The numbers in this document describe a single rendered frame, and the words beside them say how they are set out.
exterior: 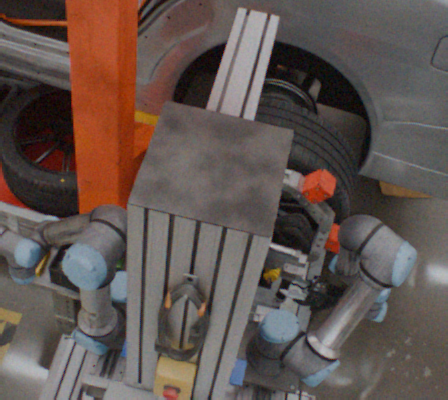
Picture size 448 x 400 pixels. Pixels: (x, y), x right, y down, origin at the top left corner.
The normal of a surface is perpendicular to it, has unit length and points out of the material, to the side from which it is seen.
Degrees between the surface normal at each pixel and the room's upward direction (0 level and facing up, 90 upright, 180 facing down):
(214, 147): 0
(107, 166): 90
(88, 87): 90
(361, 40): 90
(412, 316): 0
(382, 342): 0
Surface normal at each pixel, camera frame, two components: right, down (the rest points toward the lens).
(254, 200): 0.11, -0.61
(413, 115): -0.27, 0.74
